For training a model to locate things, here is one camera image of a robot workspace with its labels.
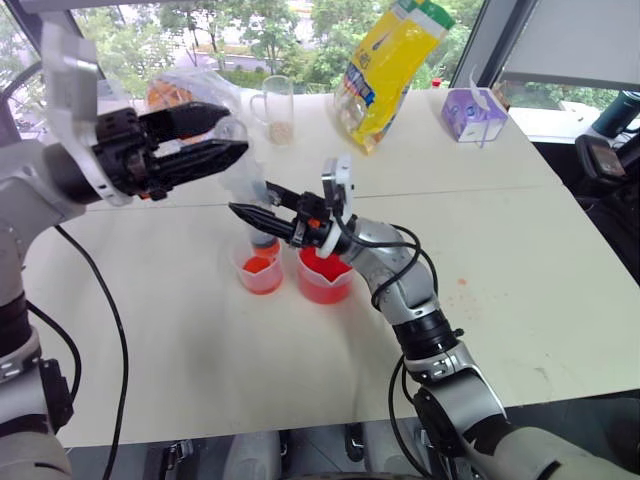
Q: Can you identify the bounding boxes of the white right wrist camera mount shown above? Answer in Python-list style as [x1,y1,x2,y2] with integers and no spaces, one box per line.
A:
[314,154,357,261]

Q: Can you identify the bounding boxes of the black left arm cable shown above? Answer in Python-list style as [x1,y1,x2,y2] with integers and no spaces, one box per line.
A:
[25,224,131,480]

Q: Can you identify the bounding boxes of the dark teal bottle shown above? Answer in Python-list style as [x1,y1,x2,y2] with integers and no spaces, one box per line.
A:
[593,89,640,139]

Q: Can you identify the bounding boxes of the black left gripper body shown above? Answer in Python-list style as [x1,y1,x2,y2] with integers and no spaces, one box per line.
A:
[92,107,170,203]

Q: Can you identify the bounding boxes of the clear glass mug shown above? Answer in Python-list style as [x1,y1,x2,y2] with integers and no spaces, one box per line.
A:
[248,75,297,148]

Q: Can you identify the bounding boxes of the black chair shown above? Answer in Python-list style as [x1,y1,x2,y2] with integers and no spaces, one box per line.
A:
[569,127,640,289]

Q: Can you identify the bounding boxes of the clear plastic bottle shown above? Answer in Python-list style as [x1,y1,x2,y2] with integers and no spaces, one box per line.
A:
[219,144,281,252]

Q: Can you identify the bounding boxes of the yellow snack bag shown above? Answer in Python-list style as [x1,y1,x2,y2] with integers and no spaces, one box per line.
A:
[333,0,457,158]

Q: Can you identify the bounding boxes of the purple tissue box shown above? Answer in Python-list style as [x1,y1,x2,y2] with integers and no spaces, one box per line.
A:
[440,64,509,150]

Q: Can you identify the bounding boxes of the black device with screen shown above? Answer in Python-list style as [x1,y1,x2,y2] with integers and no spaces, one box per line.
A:
[574,133,627,180]

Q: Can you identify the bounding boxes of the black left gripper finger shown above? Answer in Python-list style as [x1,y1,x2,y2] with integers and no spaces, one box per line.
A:
[139,101,234,144]
[151,140,250,191]

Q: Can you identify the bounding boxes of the small clear cup red liquid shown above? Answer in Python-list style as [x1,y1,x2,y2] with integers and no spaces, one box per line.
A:
[231,241,287,297]

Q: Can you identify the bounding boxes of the clear plastic bag orange contents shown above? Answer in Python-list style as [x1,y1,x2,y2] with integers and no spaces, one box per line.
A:
[145,69,247,147]

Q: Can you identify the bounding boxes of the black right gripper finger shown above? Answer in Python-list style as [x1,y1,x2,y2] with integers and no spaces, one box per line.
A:
[265,180,304,209]
[227,202,297,241]

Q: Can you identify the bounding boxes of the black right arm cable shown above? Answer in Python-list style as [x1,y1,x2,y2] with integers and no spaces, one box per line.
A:
[343,213,442,476]

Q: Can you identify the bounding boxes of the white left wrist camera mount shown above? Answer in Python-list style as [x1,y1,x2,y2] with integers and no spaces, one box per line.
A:
[39,22,136,209]

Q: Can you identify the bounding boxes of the large clear cup red liquid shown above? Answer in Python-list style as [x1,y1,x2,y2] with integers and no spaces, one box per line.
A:
[295,245,356,306]

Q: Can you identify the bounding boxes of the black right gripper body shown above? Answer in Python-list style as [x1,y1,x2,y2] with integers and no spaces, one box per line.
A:
[286,191,336,249]

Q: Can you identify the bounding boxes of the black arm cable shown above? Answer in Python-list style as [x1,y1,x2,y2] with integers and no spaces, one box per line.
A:
[343,213,442,476]
[25,224,131,480]

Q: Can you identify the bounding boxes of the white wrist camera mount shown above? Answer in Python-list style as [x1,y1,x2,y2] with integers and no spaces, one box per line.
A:
[39,22,136,209]
[314,154,357,261]

